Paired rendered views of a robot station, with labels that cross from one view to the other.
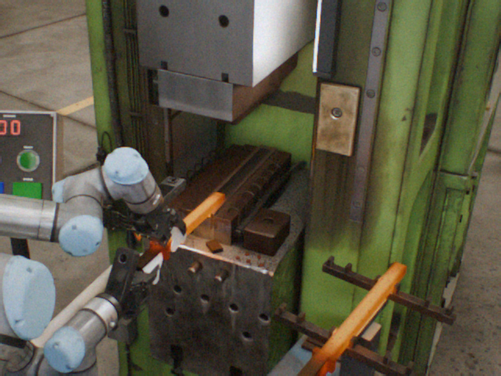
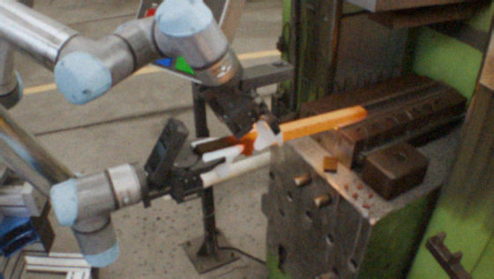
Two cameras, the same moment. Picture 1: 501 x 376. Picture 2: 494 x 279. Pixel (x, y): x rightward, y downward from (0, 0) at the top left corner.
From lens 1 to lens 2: 0.90 m
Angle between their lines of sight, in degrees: 32
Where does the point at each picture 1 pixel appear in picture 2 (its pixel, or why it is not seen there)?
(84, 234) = (71, 75)
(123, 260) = (166, 133)
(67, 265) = not seen: hidden behind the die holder
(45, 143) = (215, 14)
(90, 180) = (144, 24)
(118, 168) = (164, 11)
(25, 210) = (41, 33)
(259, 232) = (380, 166)
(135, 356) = not seen: hidden behind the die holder
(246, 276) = (348, 213)
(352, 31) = not seen: outside the picture
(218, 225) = (341, 143)
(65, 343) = (57, 195)
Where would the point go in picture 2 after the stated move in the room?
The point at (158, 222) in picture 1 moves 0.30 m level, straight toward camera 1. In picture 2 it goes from (235, 106) to (120, 212)
